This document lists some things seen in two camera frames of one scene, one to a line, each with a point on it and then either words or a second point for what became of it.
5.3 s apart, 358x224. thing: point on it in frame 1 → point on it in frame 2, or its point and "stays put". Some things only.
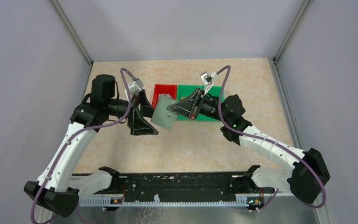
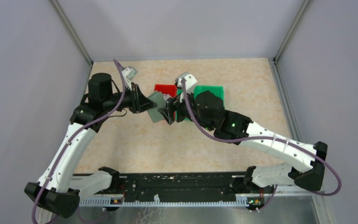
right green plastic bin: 215,90 stays put
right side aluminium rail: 288,108 stays put
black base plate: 150,185 stays put
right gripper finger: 185,107 → 165,112
